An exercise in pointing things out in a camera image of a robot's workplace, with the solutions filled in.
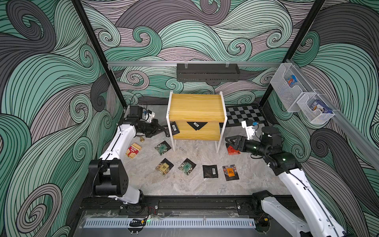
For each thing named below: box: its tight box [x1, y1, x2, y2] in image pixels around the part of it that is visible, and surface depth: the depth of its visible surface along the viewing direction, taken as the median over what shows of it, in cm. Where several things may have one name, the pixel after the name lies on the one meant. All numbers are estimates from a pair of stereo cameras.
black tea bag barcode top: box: [202, 164, 219, 179], surface depth 87 cm
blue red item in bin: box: [287, 74, 299, 87], surface depth 85 cm
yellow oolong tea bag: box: [155, 158, 175, 176], surface depth 89 cm
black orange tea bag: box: [222, 163, 240, 182], surface depth 87 cm
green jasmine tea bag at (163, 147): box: [154, 140, 172, 156], surface depth 97 cm
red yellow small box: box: [125, 142, 143, 159], surface depth 94 cm
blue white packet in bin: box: [309, 99, 333, 114], surface depth 67 cm
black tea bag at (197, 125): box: [186, 121, 208, 131], surface depth 89 cm
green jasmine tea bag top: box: [178, 158, 197, 176], surface depth 89 cm
